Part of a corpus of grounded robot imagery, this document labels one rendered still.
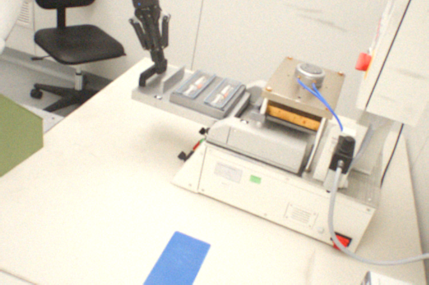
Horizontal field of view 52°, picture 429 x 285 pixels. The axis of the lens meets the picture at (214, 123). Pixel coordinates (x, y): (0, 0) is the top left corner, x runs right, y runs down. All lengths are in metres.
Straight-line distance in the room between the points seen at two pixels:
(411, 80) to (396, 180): 0.68
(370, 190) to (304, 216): 0.18
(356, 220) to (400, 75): 0.39
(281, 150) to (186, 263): 0.36
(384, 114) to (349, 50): 1.68
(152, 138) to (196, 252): 0.48
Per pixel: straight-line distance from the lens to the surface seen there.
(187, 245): 1.12
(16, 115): 1.25
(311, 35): 2.67
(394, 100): 1.01
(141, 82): 1.28
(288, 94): 1.08
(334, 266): 1.13
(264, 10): 2.67
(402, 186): 1.61
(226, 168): 1.17
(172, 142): 1.45
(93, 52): 2.68
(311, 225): 1.20
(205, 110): 1.19
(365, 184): 1.19
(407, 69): 0.98
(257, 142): 1.11
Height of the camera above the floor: 1.57
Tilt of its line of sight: 31 degrees down
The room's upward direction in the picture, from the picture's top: 12 degrees clockwise
